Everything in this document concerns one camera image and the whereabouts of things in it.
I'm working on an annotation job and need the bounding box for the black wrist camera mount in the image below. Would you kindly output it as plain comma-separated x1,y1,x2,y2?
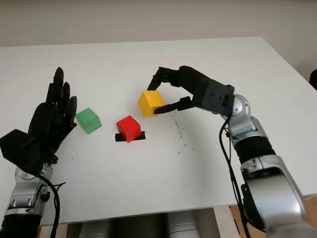
0,128,45,175
192,79,235,118

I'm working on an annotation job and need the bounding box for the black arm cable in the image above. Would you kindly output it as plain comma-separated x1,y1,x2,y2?
218,116,251,238
36,173,67,238

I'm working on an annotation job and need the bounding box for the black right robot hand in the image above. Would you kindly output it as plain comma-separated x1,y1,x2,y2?
146,65,213,116

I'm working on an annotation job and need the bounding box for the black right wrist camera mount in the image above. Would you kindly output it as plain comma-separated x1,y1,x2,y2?
192,79,235,118

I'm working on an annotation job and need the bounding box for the white table leg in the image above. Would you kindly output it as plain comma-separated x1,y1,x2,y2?
213,205,235,238

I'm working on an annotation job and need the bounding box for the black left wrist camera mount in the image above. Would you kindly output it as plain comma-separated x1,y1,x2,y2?
0,128,45,175

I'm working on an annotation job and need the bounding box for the silver and black robot torso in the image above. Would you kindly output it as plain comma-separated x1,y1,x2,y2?
66,210,215,238

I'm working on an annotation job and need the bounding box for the green wooden cube block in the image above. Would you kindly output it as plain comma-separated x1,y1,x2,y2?
75,107,103,135

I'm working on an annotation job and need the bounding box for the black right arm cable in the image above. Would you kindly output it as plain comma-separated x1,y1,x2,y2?
218,116,251,238

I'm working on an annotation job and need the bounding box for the yellow wooden cube block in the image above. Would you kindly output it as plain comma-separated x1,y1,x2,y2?
137,90,166,118

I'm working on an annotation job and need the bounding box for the black tape strip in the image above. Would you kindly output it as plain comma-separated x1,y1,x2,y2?
114,131,147,144

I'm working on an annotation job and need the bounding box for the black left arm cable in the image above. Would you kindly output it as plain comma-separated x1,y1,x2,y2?
36,173,67,238

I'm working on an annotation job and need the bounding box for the red wooden cube block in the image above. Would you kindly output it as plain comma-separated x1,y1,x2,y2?
116,115,143,143

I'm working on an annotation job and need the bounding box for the black background object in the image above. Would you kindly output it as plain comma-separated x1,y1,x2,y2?
310,69,317,91

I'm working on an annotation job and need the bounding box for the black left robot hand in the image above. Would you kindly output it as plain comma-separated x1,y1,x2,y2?
28,66,78,165

